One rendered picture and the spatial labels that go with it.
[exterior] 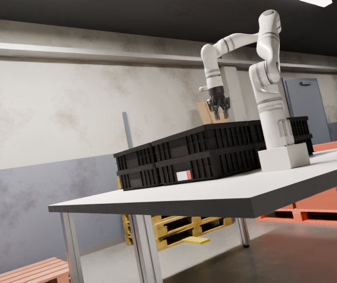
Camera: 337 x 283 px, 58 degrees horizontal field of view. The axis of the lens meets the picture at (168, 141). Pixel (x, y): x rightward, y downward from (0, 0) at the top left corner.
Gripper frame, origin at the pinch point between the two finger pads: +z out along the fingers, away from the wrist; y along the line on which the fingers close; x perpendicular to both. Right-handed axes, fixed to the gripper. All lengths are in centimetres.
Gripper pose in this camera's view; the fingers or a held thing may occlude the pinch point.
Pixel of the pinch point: (221, 116)
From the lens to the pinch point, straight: 150.5
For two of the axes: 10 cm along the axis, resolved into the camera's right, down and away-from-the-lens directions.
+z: 2.1, 9.8, 0.0
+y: 7.9, -1.7, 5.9
